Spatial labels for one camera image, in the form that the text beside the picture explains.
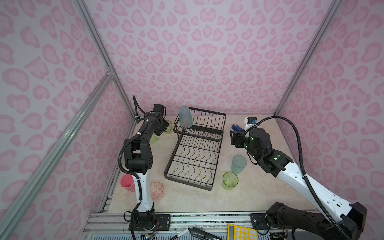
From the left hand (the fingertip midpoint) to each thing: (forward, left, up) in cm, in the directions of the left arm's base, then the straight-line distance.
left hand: (165, 125), depth 99 cm
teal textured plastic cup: (-5, -15, +11) cm, 19 cm away
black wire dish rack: (-19, -19, -10) cm, 28 cm away
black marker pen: (-59, -21, -5) cm, 63 cm away
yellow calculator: (-58, -39, -9) cm, 71 cm away
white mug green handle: (-6, +8, -6) cm, 12 cm away
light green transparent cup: (-6, -4, +4) cm, 8 cm away
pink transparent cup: (-38, +2, -10) cm, 40 cm away
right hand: (-19, -40, +18) cm, 48 cm away
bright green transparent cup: (-34, -39, -10) cm, 53 cm away
